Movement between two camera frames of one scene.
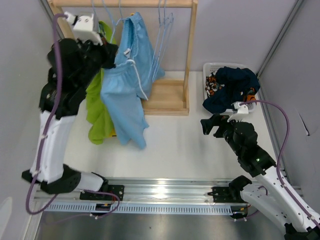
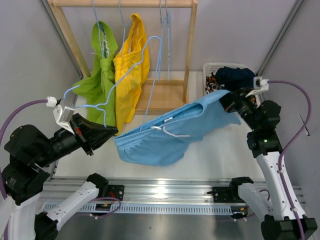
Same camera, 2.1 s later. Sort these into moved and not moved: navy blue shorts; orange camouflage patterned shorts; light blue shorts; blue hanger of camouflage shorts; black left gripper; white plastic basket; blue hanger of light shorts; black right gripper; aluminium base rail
Moved: black left gripper; black right gripper; light blue shorts; blue hanger of camouflage shorts; blue hanger of light shorts
Not moved: orange camouflage patterned shorts; navy blue shorts; aluminium base rail; white plastic basket
